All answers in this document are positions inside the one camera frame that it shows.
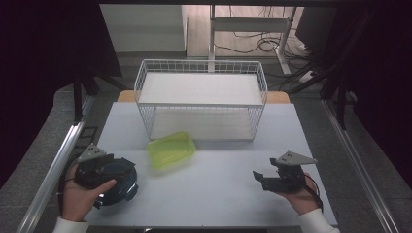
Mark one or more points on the white metal desk frame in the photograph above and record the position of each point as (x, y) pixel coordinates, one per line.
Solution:
(249, 24)

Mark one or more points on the person's right hand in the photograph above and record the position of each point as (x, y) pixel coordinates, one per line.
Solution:
(306, 200)

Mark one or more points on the person's left hand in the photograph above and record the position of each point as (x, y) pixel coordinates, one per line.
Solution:
(76, 202)

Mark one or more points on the green plastic container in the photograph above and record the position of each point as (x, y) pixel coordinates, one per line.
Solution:
(171, 150)

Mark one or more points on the black bracket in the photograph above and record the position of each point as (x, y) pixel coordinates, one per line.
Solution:
(87, 137)

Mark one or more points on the black curtain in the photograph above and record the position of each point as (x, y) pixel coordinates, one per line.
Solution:
(39, 64)
(385, 81)

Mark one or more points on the aluminium rail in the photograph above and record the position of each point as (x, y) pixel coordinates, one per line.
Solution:
(55, 165)
(356, 161)

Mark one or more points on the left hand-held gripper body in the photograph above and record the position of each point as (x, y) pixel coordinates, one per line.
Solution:
(92, 170)

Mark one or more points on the white cabinet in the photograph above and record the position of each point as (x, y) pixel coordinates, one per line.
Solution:
(142, 29)

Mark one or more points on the black tripod stand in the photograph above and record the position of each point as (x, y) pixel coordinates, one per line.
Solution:
(340, 93)
(77, 97)

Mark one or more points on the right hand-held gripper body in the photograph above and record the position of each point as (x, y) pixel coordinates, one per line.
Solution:
(288, 179)

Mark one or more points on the round container with blue lid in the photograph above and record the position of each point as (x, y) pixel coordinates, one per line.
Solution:
(118, 181)

